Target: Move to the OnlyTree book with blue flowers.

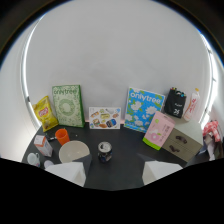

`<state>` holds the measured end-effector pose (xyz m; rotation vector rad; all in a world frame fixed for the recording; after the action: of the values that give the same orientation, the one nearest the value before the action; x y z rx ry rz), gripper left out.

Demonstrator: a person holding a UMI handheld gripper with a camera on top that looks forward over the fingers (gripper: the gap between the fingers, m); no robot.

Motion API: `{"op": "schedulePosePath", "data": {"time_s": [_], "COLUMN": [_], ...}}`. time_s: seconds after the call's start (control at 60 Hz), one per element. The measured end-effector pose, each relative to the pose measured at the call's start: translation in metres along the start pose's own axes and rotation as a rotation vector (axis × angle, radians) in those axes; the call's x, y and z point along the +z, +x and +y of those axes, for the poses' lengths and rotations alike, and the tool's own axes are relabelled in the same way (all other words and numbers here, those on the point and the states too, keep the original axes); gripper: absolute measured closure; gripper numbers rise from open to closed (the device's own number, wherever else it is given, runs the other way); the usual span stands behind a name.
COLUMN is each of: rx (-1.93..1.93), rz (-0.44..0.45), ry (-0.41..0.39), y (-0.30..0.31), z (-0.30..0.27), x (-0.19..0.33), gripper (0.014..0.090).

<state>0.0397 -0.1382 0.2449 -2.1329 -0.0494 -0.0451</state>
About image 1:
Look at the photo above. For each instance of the green OnlyTree book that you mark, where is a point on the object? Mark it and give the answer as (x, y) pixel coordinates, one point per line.
(68, 105)

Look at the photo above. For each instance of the white bottle with orange cap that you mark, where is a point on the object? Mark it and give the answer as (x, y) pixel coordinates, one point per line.
(192, 104)

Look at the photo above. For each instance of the white sticker card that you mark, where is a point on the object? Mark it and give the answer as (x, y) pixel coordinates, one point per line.
(104, 117)

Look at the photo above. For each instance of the white bowl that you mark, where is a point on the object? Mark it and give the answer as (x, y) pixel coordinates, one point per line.
(74, 151)

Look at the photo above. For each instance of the orange plastic cup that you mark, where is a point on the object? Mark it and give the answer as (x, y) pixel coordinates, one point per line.
(62, 136)

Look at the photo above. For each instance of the red checkered cloth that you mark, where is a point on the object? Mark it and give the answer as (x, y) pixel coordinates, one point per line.
(212, 129)

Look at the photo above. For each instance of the white and orange carton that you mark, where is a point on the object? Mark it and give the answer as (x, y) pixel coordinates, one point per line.
(43, 145)

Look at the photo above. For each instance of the beige drawer box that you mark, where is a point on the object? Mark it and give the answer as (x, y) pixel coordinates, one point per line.
(183, 139)

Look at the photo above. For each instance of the black pen holder bag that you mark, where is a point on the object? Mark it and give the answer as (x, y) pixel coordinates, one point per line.
(175, 104)

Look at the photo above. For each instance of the pink and green packet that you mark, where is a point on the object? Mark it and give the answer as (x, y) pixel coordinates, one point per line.
(159, 130)

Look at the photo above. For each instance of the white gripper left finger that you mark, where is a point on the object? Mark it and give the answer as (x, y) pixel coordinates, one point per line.
(71, 170)

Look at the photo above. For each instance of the yellow chip bag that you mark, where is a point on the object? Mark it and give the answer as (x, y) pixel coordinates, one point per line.
(45, 113)

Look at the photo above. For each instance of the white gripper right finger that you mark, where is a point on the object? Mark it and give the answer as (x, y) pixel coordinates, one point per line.
(156, 170)

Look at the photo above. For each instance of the blue drink can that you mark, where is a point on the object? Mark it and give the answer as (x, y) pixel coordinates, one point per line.
(104, 152)

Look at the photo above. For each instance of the small black clip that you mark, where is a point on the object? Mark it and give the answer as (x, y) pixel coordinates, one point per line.
(50, 136)

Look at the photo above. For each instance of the blue flowered OnlyTree book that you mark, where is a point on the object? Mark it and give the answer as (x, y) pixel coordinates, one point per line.
(142, 109)

